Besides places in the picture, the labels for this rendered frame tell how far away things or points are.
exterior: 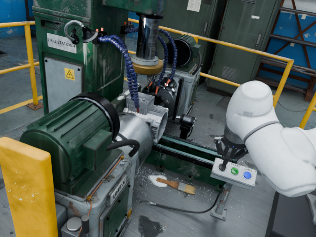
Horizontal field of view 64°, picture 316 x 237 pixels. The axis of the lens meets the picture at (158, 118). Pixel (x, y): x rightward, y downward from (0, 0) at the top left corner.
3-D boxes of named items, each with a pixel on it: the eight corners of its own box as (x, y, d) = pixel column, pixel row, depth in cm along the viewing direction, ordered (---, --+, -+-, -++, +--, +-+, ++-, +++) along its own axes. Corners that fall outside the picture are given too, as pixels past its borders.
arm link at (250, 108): (217, 114, 77) (238, 151, 70) (226, 79, 64) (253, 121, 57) (249, 104, 78) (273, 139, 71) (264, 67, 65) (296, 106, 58)
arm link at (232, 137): (229, 106, 78) (226, 117, 83) (222, 130, 73) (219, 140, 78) (260, 114, 76) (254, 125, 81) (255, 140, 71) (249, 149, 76)
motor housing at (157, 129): (119, 138, 136) (121, 106, 127) (134, 122, 152) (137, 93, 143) (154, 149, 131) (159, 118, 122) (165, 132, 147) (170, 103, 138)
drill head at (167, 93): (132, 119, 156) (136, 81, 143) (155, 96, 190) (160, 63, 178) (170, 131, 150) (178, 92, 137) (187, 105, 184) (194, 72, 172)
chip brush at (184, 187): (155, 182, 128) (155, 181, 127) (158, 176, 132) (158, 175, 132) (194, 195, 124) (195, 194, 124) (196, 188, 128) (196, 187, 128)
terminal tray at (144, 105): (124, 110, 132) (125, 97, 128) (133, 102, 141) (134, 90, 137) (146, 116, 129) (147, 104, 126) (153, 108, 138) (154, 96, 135)
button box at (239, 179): (209, 176, 107) (211, 172, 102) (214, 161, 110) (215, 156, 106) (251, 190, 103) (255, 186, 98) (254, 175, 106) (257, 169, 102)
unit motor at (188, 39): (156, 96, 182) (165, 36, 161) (169, 82, 210) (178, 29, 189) (191, 106, 176) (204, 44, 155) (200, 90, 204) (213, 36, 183)
